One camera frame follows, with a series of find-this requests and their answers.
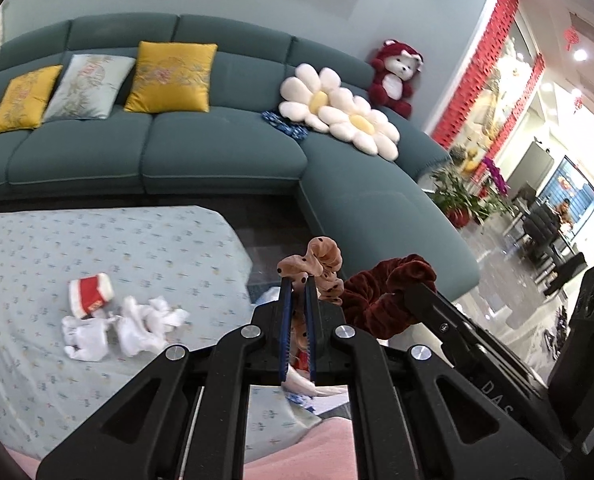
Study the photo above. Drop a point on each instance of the red paper garland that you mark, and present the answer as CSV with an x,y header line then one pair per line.
x,y
477,75

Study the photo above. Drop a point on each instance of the dark red velvet scrunchie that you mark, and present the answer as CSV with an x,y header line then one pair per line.
x,y
377,305

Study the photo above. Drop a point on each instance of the red paper cup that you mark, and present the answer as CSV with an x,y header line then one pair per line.
x,y
89,296

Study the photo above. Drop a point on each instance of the blue patterned scrunchie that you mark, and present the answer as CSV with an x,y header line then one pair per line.
x,y
284,125

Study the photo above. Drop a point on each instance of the teal sectional sofa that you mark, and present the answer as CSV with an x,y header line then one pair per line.
x,y
217,155

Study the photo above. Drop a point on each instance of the purple orchid plant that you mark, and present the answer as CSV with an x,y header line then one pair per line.
x,y
497,175

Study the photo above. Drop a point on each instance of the tan polka dot scrunchie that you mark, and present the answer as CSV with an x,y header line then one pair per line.
x,y
322,255

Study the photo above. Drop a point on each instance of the red hanging ornament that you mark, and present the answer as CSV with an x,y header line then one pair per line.
x,y
571,38

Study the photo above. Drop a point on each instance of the yellow vase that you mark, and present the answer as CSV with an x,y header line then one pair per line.
x,y
469,160

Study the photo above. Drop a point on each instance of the pink fleece blanket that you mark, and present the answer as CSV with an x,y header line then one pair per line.
x,y
297,455

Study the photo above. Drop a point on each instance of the black dining chair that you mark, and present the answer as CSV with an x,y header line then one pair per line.
x,y
567,270
542,230

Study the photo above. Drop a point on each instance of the green potted plant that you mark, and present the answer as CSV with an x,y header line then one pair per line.
x,y
454,190

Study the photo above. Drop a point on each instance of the large yellow embroidered cushion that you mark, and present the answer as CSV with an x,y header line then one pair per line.
x,y
169,77

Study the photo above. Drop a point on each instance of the crumpled white tissue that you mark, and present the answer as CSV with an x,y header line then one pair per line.
x,y
84,340
142,330

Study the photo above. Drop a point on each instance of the floral light blue tablecloth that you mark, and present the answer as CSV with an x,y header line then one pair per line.
x,y
127,245

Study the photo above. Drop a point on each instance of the small yellow embroidered cushion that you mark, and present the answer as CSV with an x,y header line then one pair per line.
x,y
22,102

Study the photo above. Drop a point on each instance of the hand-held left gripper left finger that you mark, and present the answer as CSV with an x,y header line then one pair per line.
x,y
285,330

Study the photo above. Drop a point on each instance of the white daisy flower cushion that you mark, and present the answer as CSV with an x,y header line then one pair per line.
x,y
317,102
362,122

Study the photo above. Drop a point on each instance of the red teddy bear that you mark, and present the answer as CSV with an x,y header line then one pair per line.
x,y
394,80

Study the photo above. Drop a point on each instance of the light blue floral cushion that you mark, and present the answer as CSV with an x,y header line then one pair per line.
x,y
84,87

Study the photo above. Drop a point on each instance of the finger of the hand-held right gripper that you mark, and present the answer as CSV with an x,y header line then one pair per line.
x,y
442,317

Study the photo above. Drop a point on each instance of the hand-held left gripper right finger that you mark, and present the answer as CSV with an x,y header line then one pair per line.
x,y
311,330

